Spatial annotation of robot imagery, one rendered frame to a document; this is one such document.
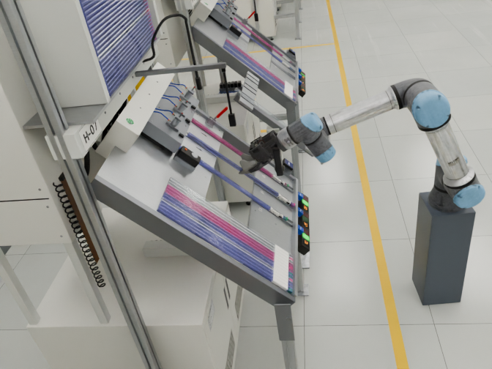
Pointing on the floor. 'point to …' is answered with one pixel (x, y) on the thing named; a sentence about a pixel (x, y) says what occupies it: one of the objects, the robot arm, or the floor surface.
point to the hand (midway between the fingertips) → (243, 171)
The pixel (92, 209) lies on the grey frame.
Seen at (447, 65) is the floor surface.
